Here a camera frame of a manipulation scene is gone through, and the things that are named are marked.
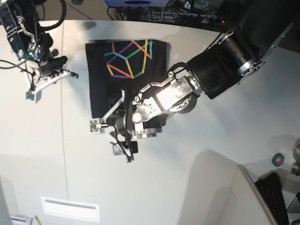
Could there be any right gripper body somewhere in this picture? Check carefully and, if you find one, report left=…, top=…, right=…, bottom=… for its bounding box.
left=24, top=56, right=70, bottom=90

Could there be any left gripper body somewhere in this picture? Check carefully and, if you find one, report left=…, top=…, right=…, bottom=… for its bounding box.
left=100, top=90, right=133, bottom=150

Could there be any black t-shirt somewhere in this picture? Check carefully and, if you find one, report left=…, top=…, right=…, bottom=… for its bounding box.
left=85, top=39, right=168, bottom=118

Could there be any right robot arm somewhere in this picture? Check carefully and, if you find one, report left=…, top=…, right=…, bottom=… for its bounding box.
left=0, top=0, right=79, bottom=92

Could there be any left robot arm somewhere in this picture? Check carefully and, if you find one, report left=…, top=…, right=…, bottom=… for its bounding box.
left=98, top=0, right=300, bottom=161

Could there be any pencil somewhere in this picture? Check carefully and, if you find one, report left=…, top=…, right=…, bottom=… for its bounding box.
left=35, top=215, right=42, bottom=225

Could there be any power strip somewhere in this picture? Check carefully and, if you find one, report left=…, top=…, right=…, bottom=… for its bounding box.
left=175, top=14, right=226, bottom=24

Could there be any black keyboard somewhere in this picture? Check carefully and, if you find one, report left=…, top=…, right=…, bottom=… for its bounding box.
left=255, top=172, right=289, bottom=225

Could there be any green tape roll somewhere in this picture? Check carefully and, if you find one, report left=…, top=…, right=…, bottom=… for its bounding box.
left=271, top=153, right=285, bottom=167

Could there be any silver metal cylinder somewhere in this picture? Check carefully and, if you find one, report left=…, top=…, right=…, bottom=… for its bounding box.
left=290, top=139, right=300, bottom=177

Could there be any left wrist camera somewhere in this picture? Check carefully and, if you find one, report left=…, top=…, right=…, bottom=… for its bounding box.
left=90, top=118, right=100, bottom=134

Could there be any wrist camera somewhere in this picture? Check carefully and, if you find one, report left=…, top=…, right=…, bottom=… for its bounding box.
left=90, top=118, right=100, bottom=134
left=25, top=90, right=42, bottom=104

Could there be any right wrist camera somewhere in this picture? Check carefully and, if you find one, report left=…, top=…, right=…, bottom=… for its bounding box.
left=25, top=90, right=42, bottom=104

